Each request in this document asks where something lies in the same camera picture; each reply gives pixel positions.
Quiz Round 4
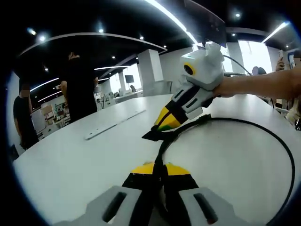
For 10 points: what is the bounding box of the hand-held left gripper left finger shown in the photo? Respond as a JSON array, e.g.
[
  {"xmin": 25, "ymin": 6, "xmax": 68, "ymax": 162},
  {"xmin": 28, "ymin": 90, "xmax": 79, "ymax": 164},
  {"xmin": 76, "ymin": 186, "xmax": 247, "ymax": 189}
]
[{"xmin": 53, "ymin": 161, "xmax": 156, "ymax": 226}]

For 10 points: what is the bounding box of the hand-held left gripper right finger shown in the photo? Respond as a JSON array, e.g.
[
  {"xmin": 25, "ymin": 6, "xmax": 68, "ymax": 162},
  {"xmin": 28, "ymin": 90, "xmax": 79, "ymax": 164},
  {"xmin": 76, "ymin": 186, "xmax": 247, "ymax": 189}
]
[{"xmin": 163, "ymin": 161, "xmax": 239, "ymax": 226}]

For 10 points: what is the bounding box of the black charging cable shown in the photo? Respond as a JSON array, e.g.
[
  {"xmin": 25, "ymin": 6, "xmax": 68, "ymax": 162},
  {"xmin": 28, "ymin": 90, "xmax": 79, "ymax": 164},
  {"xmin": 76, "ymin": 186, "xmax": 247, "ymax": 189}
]
[{"xmin": 154, "ymin": 114, "xmax": 296, "ymax": 224}]

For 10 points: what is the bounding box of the grey office chair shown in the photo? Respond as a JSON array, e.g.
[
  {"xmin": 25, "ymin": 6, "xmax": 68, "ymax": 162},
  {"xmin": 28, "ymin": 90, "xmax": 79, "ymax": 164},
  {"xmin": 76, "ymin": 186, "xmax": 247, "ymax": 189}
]
[{"xmin": 154, "ymin": 80, "xmax": 174, "ymax": 96}]

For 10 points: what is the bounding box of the white square pillar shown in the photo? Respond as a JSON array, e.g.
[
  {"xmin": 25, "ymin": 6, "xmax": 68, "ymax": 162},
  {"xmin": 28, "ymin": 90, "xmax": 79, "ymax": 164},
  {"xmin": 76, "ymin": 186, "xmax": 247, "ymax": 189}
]
[{"xmin": 137, "ymin": 48, "xmax": 165, "ymax": 97}]

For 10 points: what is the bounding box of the large dark hanging monitor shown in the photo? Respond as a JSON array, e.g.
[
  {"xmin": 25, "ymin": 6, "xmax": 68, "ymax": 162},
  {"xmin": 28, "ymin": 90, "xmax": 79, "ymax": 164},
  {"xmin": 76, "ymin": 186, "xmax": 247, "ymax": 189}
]
[{"xmin": 184, "ymin": 0, "xmax": 227, "ymax": 48}]

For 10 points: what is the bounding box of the white paper sheet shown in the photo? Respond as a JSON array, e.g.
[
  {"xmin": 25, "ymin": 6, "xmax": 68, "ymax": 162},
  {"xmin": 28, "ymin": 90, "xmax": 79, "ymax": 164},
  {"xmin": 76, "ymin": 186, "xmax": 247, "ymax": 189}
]
[{"xmin": 84, "ymin": 109, "xmax": 147, "ymax": 141}]

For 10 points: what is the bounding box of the long ceiling light strip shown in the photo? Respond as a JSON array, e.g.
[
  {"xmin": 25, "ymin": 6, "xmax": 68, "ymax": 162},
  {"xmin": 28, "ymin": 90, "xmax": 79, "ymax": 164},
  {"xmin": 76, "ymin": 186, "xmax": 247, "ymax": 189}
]
[{"xmin": 143, "ymin": 0, "xmax": 200, "ymax": 45}]

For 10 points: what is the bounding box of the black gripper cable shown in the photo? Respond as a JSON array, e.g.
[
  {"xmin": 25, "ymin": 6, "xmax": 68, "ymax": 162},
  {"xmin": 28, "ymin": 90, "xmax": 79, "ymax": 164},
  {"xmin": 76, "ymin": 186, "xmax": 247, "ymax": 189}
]
[{"xmin": 222, "ymin": 54, "xmax": 254, "ymax": 76}]

